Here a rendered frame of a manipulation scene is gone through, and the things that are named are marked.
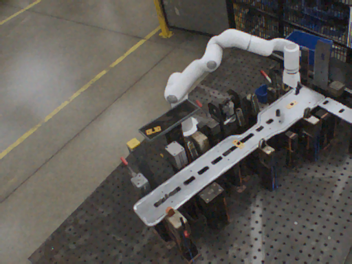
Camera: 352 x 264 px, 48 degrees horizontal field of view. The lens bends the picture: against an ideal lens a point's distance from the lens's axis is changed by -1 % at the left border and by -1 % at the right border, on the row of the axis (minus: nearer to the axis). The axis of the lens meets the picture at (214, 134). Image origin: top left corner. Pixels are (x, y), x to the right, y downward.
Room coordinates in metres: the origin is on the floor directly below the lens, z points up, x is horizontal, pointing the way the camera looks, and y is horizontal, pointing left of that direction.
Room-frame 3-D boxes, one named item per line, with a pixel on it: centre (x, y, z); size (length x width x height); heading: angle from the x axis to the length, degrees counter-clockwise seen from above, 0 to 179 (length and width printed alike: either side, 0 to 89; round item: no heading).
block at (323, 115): (1.74, -0.69, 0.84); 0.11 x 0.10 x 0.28; 32
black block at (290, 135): (1.61, -0.45, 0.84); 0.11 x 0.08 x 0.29; 32
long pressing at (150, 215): (1.59, -0.12, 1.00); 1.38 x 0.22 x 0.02; 122
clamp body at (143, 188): (1.44, 0.46, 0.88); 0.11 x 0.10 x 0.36; 32
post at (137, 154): (1.64, 0.46, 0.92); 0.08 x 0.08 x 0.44; 32
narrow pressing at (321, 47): (1.99, -0.76, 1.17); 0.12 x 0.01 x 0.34; 32
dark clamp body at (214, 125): (1.76, 0.00, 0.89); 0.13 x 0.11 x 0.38; 32
